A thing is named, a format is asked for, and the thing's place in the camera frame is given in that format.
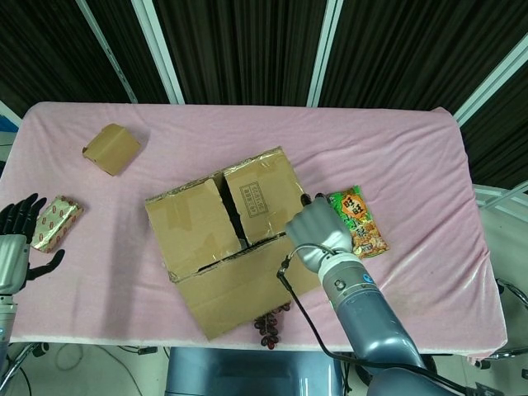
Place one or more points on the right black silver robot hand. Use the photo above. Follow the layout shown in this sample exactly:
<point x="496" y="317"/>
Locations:
<point x="317" y="231"/>

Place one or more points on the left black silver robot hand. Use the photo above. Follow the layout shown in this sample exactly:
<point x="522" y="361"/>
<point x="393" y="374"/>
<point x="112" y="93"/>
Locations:
<point x="12" y="260"/>

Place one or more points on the large brown cardboard box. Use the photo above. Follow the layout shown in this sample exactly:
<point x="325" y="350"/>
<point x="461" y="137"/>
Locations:
<point x="198" y="222"/>

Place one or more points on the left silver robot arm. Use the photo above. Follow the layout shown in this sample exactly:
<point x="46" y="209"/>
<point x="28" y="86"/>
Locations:
<point x="6" y="317"/>

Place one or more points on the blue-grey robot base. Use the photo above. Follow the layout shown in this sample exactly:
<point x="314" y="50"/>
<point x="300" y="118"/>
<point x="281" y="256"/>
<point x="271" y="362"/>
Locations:
<point x="247" y="371"/>

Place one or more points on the green orange snack bag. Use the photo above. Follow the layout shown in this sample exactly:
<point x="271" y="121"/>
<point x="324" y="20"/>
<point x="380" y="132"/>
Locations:
<point x="363" y="222"/>

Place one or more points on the gold foil wrapped packet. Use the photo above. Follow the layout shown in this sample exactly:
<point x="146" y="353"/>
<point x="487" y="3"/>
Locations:
<point x="57" y="224"/>

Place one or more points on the chrome stand leg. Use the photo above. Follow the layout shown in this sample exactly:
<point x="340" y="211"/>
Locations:
<point x="18" y="363"/>

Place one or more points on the dark red grape bunch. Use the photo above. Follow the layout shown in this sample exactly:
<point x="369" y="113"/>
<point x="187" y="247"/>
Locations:
<point x="268" y="326"/>

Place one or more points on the pink tablecloth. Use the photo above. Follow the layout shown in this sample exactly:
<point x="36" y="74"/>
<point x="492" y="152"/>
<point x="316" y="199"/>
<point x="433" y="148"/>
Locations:
<point x="371" y="136"/>

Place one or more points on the small folded cardboard piece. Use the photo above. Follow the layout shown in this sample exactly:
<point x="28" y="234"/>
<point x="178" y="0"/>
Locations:
<point x="113" y="150"/>

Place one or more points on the white partition frame post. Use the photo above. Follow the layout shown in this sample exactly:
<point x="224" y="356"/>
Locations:
<point x="491" y="78"/>
<point x="158" y="53"/>
<point x="107" y="49"/>
<point x="323" y="53"/>

